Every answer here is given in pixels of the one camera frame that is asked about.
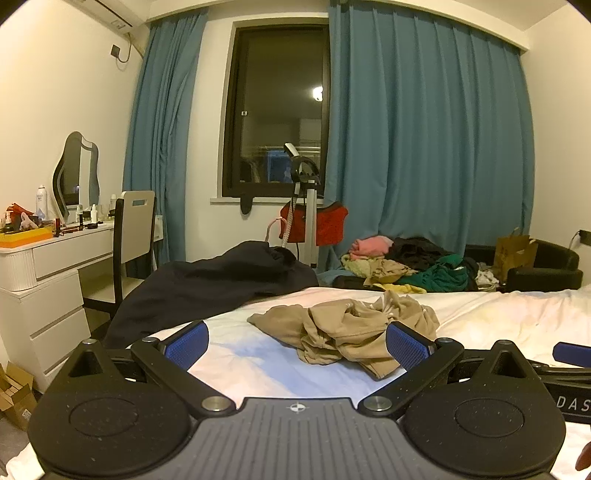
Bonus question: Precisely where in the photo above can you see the yellow cloth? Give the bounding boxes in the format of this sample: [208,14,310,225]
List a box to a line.
[381,282,428,295]

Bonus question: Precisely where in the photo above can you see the tan cloth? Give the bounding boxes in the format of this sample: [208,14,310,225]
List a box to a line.
[342,256,419,284]

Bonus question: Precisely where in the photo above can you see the wide blue curtain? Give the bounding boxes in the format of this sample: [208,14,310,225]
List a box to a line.
[323,0,536,278]

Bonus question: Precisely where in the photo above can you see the green cloth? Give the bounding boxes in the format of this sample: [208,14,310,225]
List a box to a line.
[397,254,478,292]

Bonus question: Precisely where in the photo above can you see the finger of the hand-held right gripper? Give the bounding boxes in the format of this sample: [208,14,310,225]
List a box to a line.
[531,342,591,381]

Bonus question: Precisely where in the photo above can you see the cardboard boxes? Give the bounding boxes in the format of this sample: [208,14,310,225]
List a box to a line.
[0,362,38,432]

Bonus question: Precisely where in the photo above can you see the beige pants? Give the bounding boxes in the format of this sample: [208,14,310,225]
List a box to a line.
[247,295,441,380]

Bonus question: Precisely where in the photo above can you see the brown paper bag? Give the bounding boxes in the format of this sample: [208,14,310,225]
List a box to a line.
[495,228,539,280]

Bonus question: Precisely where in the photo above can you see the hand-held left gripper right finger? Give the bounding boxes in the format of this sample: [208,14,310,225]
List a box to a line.
[358,320,544,421]

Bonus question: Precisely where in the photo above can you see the dark-framed window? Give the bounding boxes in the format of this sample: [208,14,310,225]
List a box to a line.
[222,23,331,201]

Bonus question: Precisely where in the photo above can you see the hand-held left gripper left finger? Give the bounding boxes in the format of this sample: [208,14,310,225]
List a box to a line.
[65,319,236,418]

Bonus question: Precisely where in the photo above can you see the black jacket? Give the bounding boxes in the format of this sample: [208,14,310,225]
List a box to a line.
[104,240,319,349]

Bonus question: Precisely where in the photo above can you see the bed with white sheet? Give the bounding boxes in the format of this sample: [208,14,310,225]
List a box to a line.
[0,284,591,480]

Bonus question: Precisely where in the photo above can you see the white vanity desk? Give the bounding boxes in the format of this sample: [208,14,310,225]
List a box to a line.
[0,220,116,393]

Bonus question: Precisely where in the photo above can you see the red garment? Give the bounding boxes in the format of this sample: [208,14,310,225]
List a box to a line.
[279,202,349,246]

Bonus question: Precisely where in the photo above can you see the cream and black chair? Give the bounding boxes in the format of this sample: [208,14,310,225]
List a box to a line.
[83,190,158,319]

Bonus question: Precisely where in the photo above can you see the orange tray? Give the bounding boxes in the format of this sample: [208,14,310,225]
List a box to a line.
[0,227,54,249]

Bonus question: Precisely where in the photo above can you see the pink cloth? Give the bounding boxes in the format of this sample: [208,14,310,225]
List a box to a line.
[348,235,394,260]

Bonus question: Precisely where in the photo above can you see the narrow blue curtain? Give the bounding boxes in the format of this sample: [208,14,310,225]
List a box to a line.
[122,9,208,268]

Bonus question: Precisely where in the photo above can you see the black sofa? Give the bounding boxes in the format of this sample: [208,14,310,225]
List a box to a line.
[464,239,583,292]

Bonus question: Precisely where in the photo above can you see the white air conditioner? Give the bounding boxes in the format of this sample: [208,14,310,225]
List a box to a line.
[69,0,148,31]

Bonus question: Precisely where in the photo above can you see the black cloth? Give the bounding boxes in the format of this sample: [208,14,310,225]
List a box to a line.
[385,236,455,271]

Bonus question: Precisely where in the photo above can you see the wavy-framed mirror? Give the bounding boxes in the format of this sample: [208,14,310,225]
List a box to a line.
[52,131,100,220]

